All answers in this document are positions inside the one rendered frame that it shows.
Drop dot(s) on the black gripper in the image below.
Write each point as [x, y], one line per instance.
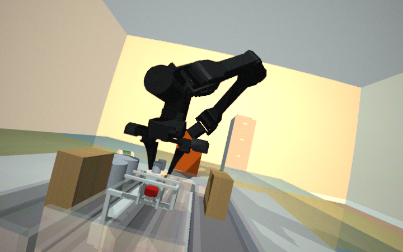
[184, 145]

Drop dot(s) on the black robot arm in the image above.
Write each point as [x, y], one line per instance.
[176, 85]

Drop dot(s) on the green and white jar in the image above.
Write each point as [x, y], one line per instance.
[130, 153]

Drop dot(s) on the red short cylinder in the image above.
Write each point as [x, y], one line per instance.
[151, 191]

